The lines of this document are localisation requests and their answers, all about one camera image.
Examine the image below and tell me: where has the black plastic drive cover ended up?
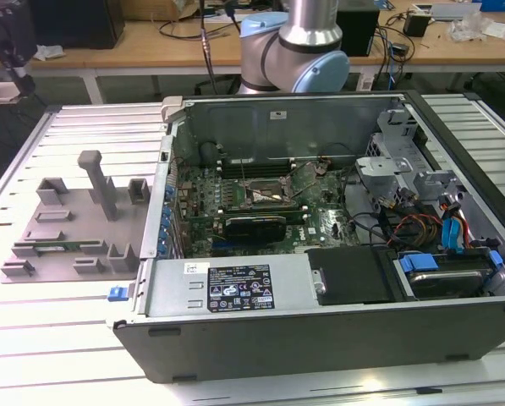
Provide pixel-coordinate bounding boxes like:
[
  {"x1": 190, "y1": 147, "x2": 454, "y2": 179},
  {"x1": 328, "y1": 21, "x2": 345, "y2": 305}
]
[{"x1": 306, "y1": 247, "x2": 399, "y2": 306}]

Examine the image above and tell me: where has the brown cardboard box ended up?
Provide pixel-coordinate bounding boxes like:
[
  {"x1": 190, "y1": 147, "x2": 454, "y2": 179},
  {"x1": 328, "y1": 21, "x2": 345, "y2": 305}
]
[{"x1": 124, "y1": 0, "x2": 202, "y2": 21}]

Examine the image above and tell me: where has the black graphics card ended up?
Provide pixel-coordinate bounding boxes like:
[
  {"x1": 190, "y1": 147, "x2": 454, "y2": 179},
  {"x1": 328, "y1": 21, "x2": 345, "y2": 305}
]
[{"x1": 224, "y1": 214, "x2": 288, "y2": 247}]

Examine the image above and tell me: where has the grey case release handle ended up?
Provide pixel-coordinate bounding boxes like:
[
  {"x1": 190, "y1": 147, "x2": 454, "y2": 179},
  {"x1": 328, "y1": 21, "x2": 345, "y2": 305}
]
[{"x1": 161, "y1": 96, "x2": 190, "y2": 123}]

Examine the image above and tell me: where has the green motherboard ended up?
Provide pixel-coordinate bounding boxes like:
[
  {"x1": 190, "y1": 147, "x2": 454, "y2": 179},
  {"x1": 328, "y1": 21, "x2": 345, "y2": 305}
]
[{"x1": 173, "y1": 160, "x2": 357, "y2": 257}]

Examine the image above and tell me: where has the grey parts rack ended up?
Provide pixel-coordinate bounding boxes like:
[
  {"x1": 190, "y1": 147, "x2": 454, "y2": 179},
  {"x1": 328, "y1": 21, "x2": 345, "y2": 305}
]
[{"x1": 0, "y1": 150, "x2": 154, "y2": 283}]

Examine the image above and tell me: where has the silver metal drive cage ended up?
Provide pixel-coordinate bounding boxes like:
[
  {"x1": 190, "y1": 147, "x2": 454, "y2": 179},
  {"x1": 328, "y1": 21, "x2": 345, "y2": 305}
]
[{"x1": 355, "y1": 107, "x2": 469, "y2": 212}]

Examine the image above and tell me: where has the black computer tower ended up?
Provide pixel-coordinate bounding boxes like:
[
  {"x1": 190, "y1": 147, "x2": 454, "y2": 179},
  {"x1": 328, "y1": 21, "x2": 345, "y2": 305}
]
[{"x1": 27, "y1": 0, "x2": 125, "y2": 50}]

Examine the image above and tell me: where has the silver power supply with label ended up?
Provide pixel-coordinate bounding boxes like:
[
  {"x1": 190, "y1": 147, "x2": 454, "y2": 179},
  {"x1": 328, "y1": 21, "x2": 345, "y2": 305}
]
[{"x1": 143, "y1": 252, "x2": 323, "y2": 319}]

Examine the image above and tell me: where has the hard disk in blue carrier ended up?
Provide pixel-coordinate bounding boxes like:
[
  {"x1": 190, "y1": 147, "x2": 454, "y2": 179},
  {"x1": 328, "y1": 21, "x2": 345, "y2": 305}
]
[{"x1": 398, "y1": 250, "x2": 503, "y2": 302}]

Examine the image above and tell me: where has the wooden desk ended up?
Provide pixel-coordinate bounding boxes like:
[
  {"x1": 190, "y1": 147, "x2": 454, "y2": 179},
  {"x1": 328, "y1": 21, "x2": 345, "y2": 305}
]
[{"x1": 0, "y1": 7, "x2": 505, "y2": 105}]

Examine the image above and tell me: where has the white crumpled paper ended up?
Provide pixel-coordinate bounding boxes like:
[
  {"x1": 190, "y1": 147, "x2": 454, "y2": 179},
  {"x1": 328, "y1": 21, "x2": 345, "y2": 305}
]
[{"x1": 34, "y1": 41, "x2": 65, "y2": 61}]

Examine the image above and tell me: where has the clear plastic bag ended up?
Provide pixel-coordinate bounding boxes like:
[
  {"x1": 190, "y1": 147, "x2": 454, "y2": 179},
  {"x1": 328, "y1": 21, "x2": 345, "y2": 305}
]
[{"x1": 448, "y1": 12, "x2": 490, "y2": 43}]

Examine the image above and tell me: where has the blue flat data wire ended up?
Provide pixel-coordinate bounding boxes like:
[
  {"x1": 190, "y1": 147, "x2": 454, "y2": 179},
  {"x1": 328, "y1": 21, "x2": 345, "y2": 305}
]
[{"x1": 439, "y1": 213, "x2": 469, "y2": 255}]

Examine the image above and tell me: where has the red yellow black wire bundle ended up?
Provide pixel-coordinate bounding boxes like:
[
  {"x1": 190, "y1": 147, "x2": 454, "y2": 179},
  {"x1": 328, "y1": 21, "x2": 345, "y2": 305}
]
[{"x1": 387, "y1": 213, "x2": 443, "y2": 250}]

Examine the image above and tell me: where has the grey flat device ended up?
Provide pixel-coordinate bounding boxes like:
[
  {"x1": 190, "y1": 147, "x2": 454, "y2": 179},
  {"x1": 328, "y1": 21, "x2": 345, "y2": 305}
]
[{"x1": 412, "y1": 0, "x2": 481, "y2": 20}]

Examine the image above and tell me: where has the small black box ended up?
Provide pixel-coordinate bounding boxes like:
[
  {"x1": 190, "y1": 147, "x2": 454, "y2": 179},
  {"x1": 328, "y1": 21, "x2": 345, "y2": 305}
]
[{"x1": 403, "y1": 12, "x2": 430, "y2": 37}]

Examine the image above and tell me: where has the open black PC case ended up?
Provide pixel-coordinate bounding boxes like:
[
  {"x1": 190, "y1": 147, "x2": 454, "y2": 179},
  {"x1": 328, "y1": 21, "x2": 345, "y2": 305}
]
[{"x1": 112, "y1": 89, "x2": 505, "y2": 384}]

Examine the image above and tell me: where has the green RAM stick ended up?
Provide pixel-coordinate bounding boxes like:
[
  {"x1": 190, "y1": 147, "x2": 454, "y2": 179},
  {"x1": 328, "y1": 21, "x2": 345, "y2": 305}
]
[{"x1": 222, "y1": 158, "x2": 290, "y2": 167}]

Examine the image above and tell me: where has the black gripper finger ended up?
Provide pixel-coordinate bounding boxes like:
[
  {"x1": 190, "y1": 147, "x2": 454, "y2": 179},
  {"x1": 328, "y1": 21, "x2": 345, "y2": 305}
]
[{"x1": 7, "y1": 62, "x2": 36, "y2": 99}]

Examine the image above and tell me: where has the CPU socket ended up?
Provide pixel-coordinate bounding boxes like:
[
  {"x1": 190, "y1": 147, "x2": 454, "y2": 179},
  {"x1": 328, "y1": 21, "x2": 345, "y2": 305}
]
[{"x1": 234, "y1": 177, "x2": 294, "y2": 208}]

